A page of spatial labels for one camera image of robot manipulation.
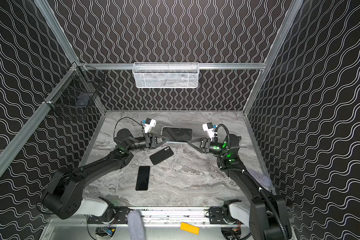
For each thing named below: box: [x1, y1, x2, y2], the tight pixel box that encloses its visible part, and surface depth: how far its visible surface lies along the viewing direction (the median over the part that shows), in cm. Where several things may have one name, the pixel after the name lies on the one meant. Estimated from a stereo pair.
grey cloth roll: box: [127, 210, 146, 240], surface depth 70 cm
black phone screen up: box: [135, 166, 151, 191], surface depth 90 cm
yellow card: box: [180, 222, 200, 235], surface depth 73 cm
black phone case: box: [149, 146, 174, 165], surface depth 99 cm
